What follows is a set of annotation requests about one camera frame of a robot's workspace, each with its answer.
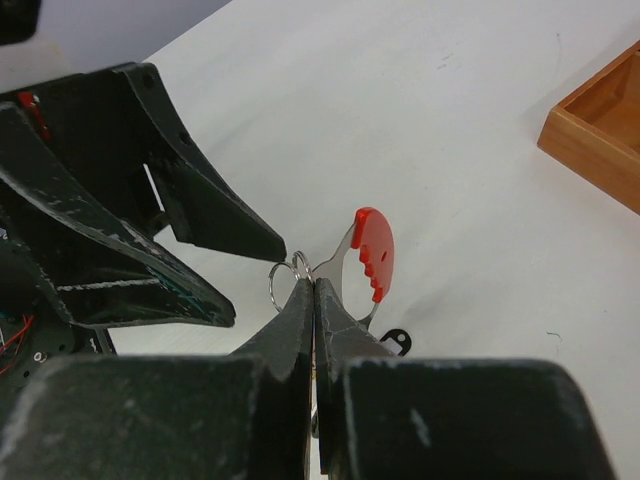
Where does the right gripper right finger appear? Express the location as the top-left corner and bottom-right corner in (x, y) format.
(314, 279), (615, 479)

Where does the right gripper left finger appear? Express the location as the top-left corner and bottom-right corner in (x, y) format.
(1, 280), (313, 479)

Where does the wooden compartment tray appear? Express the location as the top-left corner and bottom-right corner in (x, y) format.
(537, 43), (639, 213)

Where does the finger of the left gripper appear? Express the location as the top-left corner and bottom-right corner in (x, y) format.
(149, 160), (286, 261)

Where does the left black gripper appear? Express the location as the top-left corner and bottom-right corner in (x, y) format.
(1, 63), (235, 390)

